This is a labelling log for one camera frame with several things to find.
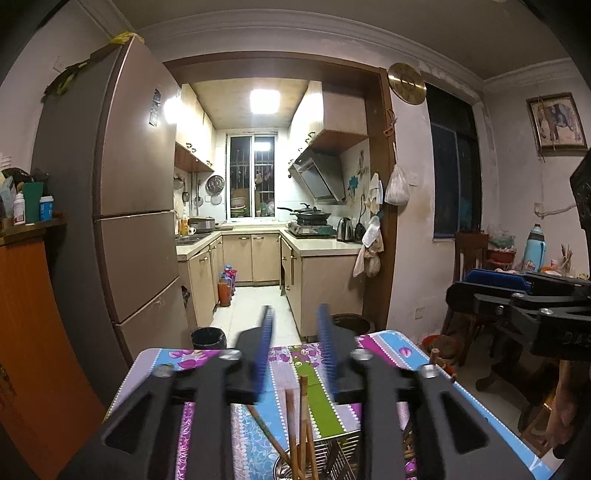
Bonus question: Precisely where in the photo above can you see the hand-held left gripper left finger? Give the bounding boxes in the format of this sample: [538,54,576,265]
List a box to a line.
[58,305,276,480]

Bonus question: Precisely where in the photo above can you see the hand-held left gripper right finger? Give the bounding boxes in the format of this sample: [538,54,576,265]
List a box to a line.
[316,302,539,480]

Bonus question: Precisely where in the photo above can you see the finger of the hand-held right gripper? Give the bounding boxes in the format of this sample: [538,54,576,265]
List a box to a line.
[445,281,555,324]
[463,269,591,301]

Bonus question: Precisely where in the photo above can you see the bunch of wooden chopsticks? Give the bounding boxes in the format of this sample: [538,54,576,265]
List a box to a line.
[247,375,324,480]

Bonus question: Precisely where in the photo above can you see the perforated metal utensil holder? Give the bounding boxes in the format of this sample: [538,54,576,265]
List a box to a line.
[272,427,419,480]

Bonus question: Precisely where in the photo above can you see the person's right hand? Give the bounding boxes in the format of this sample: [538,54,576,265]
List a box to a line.
[549,360,587,457]

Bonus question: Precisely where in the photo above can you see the dark wooden chair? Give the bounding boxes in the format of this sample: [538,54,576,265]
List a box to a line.
[441,231,490,365]

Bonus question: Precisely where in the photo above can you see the clear plastic bag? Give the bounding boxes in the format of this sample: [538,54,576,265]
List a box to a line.
[485,224,517,250]

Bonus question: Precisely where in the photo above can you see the blue water bottle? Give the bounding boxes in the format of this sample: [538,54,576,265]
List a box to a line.
[523,224,548,273]

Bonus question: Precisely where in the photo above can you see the red plastic basin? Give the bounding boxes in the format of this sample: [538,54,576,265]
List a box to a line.
[422,335,462,370]

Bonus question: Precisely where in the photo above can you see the beige kitchen base cabinets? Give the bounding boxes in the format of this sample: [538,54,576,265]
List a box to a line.
[175,231,365,337]

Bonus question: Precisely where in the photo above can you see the black trash bin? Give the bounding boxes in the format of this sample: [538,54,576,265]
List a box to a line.
[191,327,227,350]

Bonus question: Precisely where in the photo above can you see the floral striped tablecloth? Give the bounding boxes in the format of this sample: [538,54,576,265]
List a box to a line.
[99,329,552,480]

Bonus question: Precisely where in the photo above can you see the white hanging cloth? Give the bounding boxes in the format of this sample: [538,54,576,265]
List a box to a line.
[353,217,385,278]

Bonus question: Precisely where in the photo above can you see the gas stove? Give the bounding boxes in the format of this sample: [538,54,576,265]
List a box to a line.
[288,223,335,238]

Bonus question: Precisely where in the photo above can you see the dark room window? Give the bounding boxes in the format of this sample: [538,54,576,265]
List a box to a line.
[427,85,483,241]

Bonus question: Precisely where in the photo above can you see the black wok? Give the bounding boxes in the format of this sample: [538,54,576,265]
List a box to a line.
[277,203,332,224]

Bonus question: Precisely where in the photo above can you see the white hanging plastic bag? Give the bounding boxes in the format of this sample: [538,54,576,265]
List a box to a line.
[385,164,411,206]

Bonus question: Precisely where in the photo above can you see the white hanging towel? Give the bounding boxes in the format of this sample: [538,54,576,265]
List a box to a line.
[362,173,384,215]

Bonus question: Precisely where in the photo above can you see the hanging metal colander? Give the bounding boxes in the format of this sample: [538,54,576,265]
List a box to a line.
[206,174,225,206]

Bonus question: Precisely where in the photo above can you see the steel range hood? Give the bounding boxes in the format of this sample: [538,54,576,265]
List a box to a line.
[288,150,347,205]

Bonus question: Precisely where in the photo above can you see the barred kitchen window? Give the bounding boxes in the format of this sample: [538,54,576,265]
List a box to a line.
[226,134,278,217]

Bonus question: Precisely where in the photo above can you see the framed elephant picture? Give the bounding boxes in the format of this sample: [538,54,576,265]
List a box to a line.
[526,92,588,153]

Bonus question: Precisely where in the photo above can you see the brown refrigerator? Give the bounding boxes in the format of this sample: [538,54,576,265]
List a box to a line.
[30,37,195,384]

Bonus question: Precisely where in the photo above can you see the beige cabinet above hood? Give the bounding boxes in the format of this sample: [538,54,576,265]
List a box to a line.
[288,80,370,155]

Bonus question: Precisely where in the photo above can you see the orange wooden cabinet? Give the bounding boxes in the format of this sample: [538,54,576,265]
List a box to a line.
[0,217,109,480]

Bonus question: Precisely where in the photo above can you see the square kitchen ceiling light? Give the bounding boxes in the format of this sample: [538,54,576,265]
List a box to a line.
[249,89,281,114]

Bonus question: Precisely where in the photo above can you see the green box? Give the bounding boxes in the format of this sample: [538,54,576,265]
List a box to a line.
[23,182,44,224]

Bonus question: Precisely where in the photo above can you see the dark bag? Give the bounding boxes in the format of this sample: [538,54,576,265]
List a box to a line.
[0,167,49,190]

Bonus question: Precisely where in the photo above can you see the green and yellow cloth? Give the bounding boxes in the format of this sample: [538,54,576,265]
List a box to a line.
[41,31,144,100]

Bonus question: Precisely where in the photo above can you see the white wall cable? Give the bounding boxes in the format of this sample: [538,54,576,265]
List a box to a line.
[533,202,573,217]

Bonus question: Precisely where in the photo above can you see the blue flower wall decal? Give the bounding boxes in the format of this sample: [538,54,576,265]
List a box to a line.
[346,150,370,204]

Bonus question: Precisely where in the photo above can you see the round brass wall plate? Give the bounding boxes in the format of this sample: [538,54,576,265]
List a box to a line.
[387,62,426,105]

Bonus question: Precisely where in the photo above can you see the beige wall cabinets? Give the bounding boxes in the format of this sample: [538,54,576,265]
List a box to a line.
[174,85,215,174]

